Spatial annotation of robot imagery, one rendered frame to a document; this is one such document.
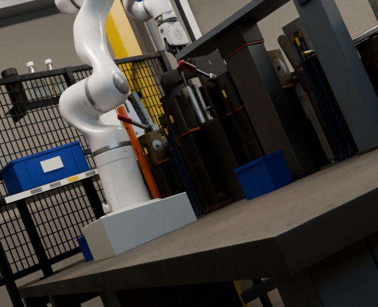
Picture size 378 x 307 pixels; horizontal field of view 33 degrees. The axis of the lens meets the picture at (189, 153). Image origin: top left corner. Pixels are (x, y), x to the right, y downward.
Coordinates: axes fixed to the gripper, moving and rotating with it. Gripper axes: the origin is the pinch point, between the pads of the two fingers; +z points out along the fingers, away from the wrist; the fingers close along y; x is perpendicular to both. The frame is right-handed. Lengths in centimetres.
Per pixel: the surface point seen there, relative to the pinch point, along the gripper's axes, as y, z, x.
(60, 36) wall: 96, -90, 178
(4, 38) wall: 62, -99, 192
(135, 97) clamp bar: -19.4, 7.8, 12.1
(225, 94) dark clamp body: -30, 25, -36
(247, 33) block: -41, 16, -60
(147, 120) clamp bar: -17.7, 17.3, 11.9
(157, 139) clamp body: -17.8, 25.4, 10.8
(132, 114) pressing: 2.1, 7.6, 39.5
